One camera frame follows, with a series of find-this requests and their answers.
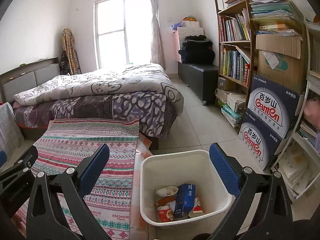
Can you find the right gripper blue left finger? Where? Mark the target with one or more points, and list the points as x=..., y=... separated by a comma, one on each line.
x=91, y=169

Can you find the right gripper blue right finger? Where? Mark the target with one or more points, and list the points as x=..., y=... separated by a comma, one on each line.
x=228, y=168

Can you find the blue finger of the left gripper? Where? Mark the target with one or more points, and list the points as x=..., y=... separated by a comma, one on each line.
x=3, y=158

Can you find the small blue carton box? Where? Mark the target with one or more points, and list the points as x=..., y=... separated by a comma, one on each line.
x=184, y=200

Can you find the white plastic bag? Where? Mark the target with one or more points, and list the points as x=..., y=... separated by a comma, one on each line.
x=168, y=191

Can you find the white plastic trash bin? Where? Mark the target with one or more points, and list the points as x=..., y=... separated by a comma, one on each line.
x=201, y=192

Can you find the striped patterned tablecloth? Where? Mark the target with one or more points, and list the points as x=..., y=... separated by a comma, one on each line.
x=55, y=209

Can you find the orange snack wrapper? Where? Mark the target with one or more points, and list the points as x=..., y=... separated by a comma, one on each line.
x=197, y=209

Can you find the white shelving unit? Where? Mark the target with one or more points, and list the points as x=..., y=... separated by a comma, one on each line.
x=299, y=160

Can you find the upper Ganten water carton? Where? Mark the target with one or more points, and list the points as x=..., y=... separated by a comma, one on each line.
x=275, y=104

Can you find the grey padded headboard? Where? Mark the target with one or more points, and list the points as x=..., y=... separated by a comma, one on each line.
x=27, y=76

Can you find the purple patterned blanket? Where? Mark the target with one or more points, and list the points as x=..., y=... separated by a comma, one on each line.
x=155, y=111

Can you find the black storage bench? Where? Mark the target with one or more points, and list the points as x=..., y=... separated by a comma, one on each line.
x=201, y=79

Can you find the plaid coat on rack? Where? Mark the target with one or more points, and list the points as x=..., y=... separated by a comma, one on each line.
x=69, y=63

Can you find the white cartoon print duvet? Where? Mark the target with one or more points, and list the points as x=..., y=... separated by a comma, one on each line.
x=129, y=79

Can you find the brown cardboard box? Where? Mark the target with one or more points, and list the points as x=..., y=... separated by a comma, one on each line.
x=282, y=59

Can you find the pile of dark clothes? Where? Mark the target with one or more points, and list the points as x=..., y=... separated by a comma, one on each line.
x=197, y=50

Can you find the wooden bookshelf with books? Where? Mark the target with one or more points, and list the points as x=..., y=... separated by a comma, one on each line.
x=238, y=59

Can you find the window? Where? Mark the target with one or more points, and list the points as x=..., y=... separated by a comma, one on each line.
x=122, y=32

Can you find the pink storage boxes stack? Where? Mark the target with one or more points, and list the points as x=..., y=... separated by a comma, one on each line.
x=189, y=26

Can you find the stack of papers on shelf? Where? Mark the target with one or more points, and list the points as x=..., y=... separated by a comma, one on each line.
x=280, y=17

